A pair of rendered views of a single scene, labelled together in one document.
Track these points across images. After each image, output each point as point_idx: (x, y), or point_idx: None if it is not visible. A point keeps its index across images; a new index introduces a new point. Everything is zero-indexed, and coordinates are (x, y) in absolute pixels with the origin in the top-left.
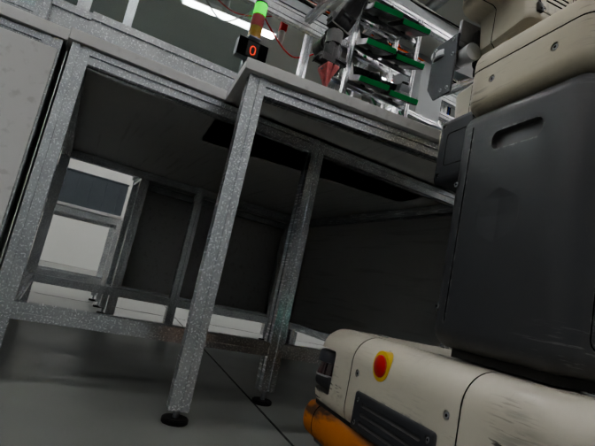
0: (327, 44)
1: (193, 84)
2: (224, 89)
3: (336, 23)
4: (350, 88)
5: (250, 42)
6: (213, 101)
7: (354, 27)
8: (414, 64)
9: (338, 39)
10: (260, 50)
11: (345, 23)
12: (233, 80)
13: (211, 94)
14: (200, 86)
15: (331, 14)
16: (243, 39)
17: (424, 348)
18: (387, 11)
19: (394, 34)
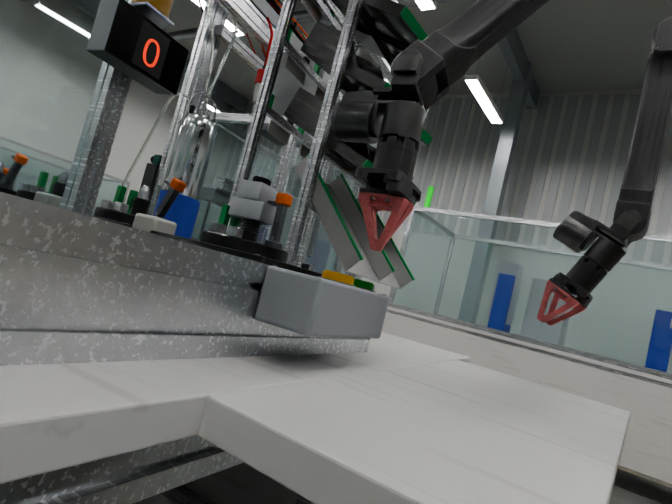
0: (397, 144)
1: (73, 452)
2: (199, 396)
3: (418, 90)
4: (291, 131)
5: (146, 29)
6: (150, 453)
7: (347, 38)
8: (422, 135)
9: (420, 135)
10: (170, 56)
11: (430, 92)
12: (180, 271)
13: (150, 446)
14: (108, 440)
15: (414, 64)
16: (130, 15)
17: None
18: (414, 32)
19: (365, 43)
